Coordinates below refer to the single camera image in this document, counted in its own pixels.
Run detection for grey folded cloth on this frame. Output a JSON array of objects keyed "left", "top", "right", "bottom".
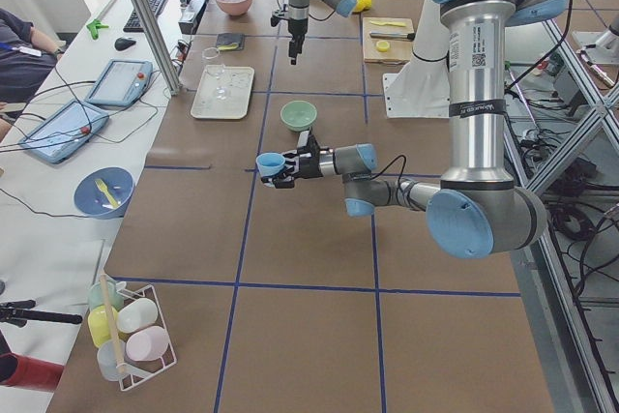
[{"left": 215, "top": 32, "right": 245, "bottom": 51}]

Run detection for blue bowl with fork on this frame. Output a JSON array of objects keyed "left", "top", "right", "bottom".
[{"left": 74, "top": 166, "right": 134, "bottom": 220}]

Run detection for green clamp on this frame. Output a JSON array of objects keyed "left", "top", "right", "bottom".
[{"left": 86, "top": 18, "right": 109, "bottom": 40}]

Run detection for near blue teach pendant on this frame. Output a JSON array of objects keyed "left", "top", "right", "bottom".
[{"left": 18, "top": 100, "right": 109, "bottom": 164}]

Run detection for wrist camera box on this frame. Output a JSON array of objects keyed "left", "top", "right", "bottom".
[{"left": 297, "top": 130, "right": 320, "bottom": 153}]

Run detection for pale pink plastic cup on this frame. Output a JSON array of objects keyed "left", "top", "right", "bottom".
[{"left": 126, "top": 326, "right": 170, "bottom": 362}]

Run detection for lemon half slice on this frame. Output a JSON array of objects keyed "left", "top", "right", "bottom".
[{"left": 375, "top": 40, "right": 391, "bottom": 52}]

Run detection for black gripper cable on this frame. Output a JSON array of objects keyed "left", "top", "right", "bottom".
[{"left": 374, "top": 155, "right": 408, "bottom": 182}]

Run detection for green bowl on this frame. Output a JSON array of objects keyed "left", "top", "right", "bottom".
[{"left": 280, "top": 100, "right": 318, "bottom": 133}]

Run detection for black computer mouse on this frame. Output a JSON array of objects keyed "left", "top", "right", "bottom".
[{"left": 114, "top": 37, "right": 136, "bottom": 51}]

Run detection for steel knife handle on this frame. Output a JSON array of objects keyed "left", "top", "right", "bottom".
[{"left": 369, "top": 31, "right": 416, "bottom": 42}]

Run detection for cream bear tray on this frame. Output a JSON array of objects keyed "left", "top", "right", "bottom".
[{"left": 190, "top": 65, "right": 254, "bottom": 120}]

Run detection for seated person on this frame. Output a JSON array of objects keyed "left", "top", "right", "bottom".
[{"left": 0, "top": 7, "right": 67, "bottom": 143}]

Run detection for clear wine glass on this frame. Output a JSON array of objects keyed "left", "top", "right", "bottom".
[{"left": 201, "top": 46, "right": 229, "bottom": 101}]

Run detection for aluminium frame post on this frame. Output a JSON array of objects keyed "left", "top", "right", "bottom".
[{"left": 131, "top": 0, "right": 181, "bottom": 96}]

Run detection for white wire cup rack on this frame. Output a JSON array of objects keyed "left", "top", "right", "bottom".
[{"left": 97, "top": 275, "right": 177, "bottom": 392}]

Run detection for yellow plastic cup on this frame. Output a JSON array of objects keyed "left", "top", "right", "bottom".
[{"left": 87, "top": 305, "right": 111, "bottom": 348}]

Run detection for yellow plastic fork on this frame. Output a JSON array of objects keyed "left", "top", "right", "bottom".
[{"left": 95, "top": 178, "right": 120, "bottom": 209}]

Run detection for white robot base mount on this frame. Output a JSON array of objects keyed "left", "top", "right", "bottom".
[{"left": 383, "top": 0, "right": 450, "bottom": 118}]

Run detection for wooden cutting board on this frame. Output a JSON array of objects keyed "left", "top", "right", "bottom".
[{"left": 362, "top": 17, "right": 415, "bottom": 63}]

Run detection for clear plastic cup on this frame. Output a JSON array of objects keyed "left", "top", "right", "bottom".
[{"left": 97, "top": 339, "right": 128, "bottom": 381}]

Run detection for whole yellow lemon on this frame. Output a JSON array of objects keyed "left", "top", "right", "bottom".
[{"left": 353, "top": 0, "right": 372, "bottom": 14}]

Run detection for black keyboard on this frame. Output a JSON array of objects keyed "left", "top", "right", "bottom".
[{"left": 122, "top": 0, "right": 172, "bottom": 34}]

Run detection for green plastic cup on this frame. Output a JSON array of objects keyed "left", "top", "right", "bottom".
[{"left": 88, "top": 280, "right": 124, "bottom": 311}]

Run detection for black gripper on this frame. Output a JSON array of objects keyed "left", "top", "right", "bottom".
[
  {"left": 260, "top": 146, "right": 334, "bottom": 189},
  {"left": 288, "top": 18, "right": 308, "bottom": 66}
]

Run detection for yellow plastic knife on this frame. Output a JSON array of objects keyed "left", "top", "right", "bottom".
[{"left": 369, "top": 19, "right": 407, "bottom": 27}]

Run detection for blue teach pendant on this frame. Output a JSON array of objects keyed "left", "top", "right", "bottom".
[
  {"left": 85, "top": 59, "right": 153, "bottom": 108},
  {"left": 18, "top": 100, "right": 109, "bottom": 164}
]

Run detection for light blue plastic cup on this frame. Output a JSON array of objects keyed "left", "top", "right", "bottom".
[{"left": 255, "top": 152, "right": 286, "bottom": 177}]

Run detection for white plastic cup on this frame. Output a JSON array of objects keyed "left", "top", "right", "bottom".
[{"left": 117, "top": 298, "right": 159, "bottom": 333}]

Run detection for far blue teach pendant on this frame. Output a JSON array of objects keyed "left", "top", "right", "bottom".
[{"left": 85, "top": 59, "right": 153, "bottom": 108}]

